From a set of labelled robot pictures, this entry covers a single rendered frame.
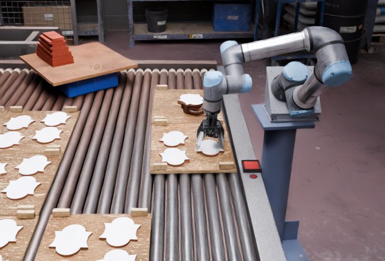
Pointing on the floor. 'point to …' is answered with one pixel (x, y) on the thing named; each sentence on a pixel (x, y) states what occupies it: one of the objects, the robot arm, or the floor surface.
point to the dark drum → (345, 12)
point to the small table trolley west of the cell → (294, 22)
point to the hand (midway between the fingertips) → (209, 147)
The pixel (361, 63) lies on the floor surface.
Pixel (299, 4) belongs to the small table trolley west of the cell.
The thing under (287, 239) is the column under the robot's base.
